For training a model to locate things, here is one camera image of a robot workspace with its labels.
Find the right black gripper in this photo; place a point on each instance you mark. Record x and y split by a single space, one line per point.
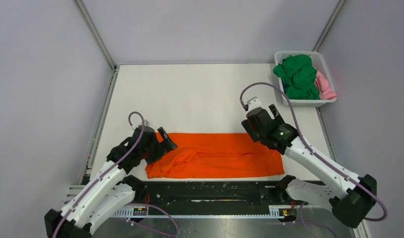
253 133

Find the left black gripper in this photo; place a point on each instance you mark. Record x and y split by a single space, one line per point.
169 145

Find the orange t shirt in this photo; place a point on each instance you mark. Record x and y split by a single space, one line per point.
216 156

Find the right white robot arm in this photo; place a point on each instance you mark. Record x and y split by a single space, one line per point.
346 194

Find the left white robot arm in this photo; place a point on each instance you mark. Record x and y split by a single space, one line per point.
112 187

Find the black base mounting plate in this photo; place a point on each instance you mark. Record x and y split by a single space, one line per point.
209 197

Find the green t shirt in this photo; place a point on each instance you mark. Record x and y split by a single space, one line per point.
298 76

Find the pink t shirt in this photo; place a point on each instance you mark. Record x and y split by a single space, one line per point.
325 90

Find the white plastic basket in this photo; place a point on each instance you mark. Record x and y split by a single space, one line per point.
318 63

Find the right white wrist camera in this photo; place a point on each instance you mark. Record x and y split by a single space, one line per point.
252 104

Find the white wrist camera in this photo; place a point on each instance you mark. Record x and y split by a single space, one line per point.
252 104
142 123

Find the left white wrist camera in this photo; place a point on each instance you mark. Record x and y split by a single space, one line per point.
142 123

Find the white slotted cable duct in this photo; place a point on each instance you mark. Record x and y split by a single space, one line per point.
272 212

